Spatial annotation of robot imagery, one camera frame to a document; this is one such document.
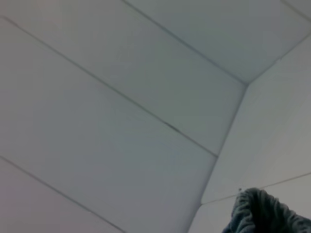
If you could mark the blue denim shorts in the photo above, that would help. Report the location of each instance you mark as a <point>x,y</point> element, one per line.
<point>262,213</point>

